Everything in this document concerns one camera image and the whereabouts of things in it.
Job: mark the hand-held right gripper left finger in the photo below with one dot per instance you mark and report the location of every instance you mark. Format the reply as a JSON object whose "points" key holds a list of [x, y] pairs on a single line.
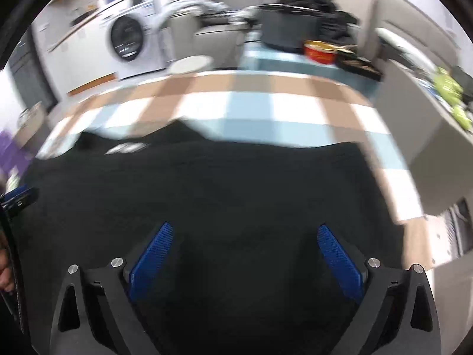
{"points": [[151, 259]]}

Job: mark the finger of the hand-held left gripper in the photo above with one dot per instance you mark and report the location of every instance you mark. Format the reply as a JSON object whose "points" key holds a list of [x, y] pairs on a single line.
{"points": [[18, 196]]}

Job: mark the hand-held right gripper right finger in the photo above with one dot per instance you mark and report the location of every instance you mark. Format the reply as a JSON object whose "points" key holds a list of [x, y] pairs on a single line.
{"points": [[340, 262]]}

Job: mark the black knit garment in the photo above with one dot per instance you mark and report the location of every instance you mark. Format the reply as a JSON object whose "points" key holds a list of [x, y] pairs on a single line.
{"points": [[221, 192]]}

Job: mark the pile of black clothes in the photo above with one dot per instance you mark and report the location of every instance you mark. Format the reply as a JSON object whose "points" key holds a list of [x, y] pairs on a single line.
{"points": [[325, 11]]}

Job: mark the person's left hand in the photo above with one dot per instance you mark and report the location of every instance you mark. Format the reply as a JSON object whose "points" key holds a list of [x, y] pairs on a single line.
{"points": [[5, 270]]}

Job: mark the purple bag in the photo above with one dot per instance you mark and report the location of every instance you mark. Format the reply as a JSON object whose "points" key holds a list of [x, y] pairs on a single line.
{"points": [[13, 151]]}

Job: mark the white side cabinet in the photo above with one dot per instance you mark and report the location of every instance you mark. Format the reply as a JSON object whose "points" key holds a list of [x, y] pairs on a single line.
{"points": [[414, 125]]}

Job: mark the checkered tablecloth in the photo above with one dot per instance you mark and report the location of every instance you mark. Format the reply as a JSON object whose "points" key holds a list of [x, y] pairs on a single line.
{"points": [[240, 118]]}

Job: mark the green plastic bag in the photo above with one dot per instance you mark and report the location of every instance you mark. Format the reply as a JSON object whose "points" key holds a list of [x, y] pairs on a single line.
{"points": [[462, 116]]}

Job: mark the white washing machine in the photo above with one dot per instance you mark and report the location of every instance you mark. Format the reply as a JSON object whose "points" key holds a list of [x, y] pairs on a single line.
{"points": [[129, 37]]}

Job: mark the black tray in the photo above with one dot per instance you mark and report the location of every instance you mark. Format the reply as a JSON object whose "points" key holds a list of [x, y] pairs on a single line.
{"points": [[360, 66]]}

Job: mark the white round stool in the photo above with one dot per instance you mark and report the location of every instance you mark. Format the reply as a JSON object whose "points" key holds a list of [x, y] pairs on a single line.
{"points": [[190, 64]]}

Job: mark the green packet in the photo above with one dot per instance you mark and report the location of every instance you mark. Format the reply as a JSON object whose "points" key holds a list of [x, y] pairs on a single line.
{"points": [[448, 85]]}

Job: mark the red bowl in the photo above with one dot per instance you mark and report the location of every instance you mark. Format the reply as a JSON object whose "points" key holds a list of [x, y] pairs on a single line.
{"points": [[319, 53]]}

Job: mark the grey sofa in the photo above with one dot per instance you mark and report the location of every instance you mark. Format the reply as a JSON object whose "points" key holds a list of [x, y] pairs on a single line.
{"points": [[214, 40]]}

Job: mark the black container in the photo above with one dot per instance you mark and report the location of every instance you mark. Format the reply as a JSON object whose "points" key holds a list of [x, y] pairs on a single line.
{"points": [[288, 29]]}

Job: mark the grey clothing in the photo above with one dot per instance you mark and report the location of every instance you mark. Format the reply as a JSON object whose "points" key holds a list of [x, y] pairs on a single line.
{"points": [[184, 7]]}

